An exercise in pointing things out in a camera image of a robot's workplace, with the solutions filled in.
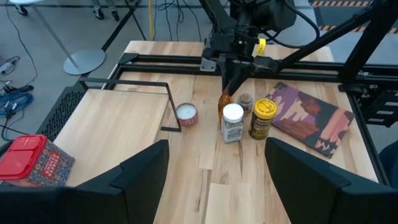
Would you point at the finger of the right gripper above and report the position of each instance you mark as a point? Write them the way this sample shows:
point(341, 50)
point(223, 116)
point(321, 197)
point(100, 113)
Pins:
point(240, 76)
point(227, 77)

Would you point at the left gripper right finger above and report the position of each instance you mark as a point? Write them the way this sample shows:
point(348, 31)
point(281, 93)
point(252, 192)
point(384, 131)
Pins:
point(311, 193)

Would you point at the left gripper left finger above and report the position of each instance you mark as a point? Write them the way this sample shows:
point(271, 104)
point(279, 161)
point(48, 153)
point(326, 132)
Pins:
point(136, 186)

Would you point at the orange spice pouch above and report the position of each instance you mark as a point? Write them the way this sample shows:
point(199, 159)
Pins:
point(224, 105)

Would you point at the small glass jar cork lid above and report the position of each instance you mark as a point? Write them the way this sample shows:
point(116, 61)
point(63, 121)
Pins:
point(246, 104)

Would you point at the bagel seasoning jar white lid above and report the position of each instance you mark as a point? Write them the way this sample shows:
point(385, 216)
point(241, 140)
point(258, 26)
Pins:
point(232, 124)

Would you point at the chili onion jar yellow lid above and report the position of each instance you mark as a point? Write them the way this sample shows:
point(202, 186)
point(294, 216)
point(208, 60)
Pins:
point(262, 119)

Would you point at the smoked paprika tin red lid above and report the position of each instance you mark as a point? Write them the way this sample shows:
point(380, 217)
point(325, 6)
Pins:
point(34, 161)

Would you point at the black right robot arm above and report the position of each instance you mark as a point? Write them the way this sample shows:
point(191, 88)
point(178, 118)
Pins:
point(270, 12)

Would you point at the silver mounting plate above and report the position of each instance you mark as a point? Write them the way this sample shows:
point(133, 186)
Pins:
point(207, 65)

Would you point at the book with colourful landscape cover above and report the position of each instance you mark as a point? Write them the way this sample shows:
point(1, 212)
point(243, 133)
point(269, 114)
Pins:
point(311, 121)

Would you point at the black perforated floor panel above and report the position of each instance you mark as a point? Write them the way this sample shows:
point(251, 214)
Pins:
point(62, 109)

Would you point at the black side cart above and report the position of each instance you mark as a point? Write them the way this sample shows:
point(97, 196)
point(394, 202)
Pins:
point(382, 109)

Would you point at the grey floor lamp stand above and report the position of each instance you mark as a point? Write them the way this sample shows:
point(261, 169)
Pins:
point(84, 60)

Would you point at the person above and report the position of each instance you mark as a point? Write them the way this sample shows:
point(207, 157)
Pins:
point(99, 11)

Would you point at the wooden shelf riser black frame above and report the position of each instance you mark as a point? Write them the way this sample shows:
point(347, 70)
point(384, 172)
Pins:
point(109, 130)

